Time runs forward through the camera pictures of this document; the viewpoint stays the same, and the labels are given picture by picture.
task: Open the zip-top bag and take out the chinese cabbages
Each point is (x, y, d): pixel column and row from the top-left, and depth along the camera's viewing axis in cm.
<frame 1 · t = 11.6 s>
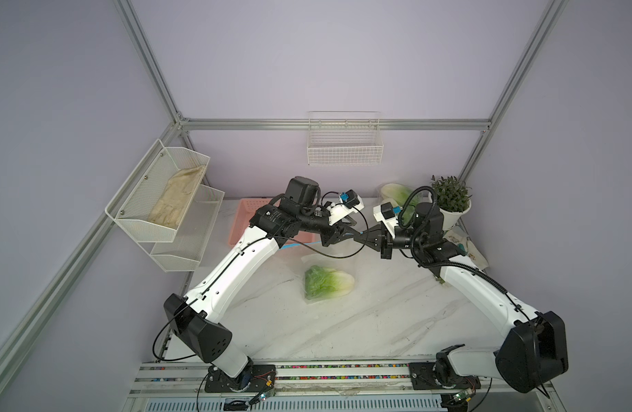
left hand: (351, 230, 68), fingers open
right hand: (357, 239, 72), fingers closed
chinese cabbage in front bag: (322, 283, 83), point 11 cm above the table
rear bagged chinese cabbage: (400, 195, 114), point 8 cm above the table
beige cloth in shelf: (168, 208, 78), point 31 cm above the table
potted green plant white pot: (453, 199, 100), point 17 cm above the table

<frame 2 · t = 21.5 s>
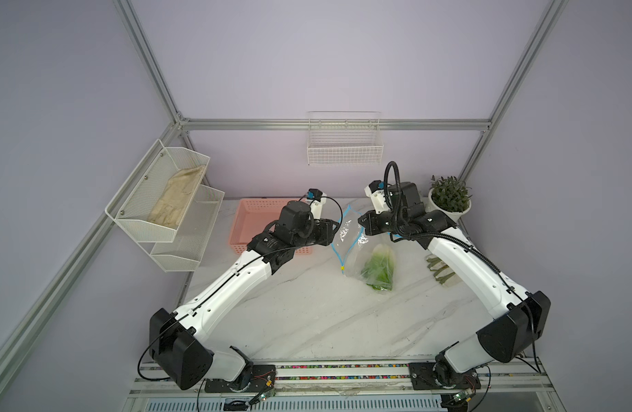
left hand: (331, 228, 75), fingers open
right hand: (362, 223, 78), fingers closed
chinese cabbage in front bag: (379, 270, 87), point 11 cm above the table
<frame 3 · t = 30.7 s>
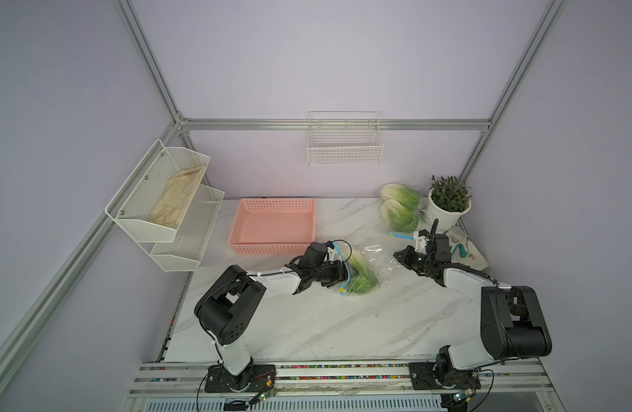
left hand: (352, 277, 87), fingers open
right hand: (395, 257, 94), fingers closed
chinese cabbage in front bag: (361, 280, 85), point 10 cm above the table
rear chinese cabbage: (398, 217, 106), point 8 cm above the table
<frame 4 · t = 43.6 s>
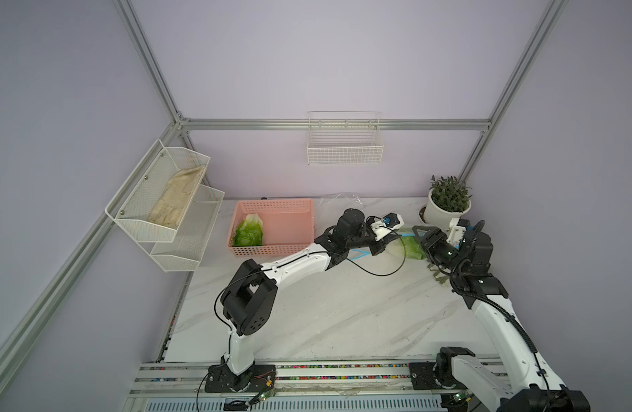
left hand: (396, 233, 78), fingers closed
right hand: (416, 236, 78), fingers open
chinese cabbage in front bag: (250, 233, 97), point 11 cm above the table
rear bagged chinese cabbage: (413, 249, 84), point 18 cm above the table
